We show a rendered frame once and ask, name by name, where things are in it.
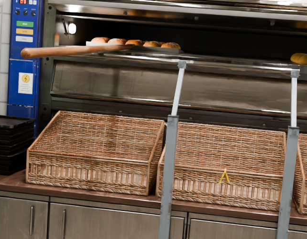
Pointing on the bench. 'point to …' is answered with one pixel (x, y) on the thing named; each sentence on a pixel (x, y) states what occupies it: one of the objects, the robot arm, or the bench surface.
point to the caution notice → (25, 83)
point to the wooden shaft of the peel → (39, 52)
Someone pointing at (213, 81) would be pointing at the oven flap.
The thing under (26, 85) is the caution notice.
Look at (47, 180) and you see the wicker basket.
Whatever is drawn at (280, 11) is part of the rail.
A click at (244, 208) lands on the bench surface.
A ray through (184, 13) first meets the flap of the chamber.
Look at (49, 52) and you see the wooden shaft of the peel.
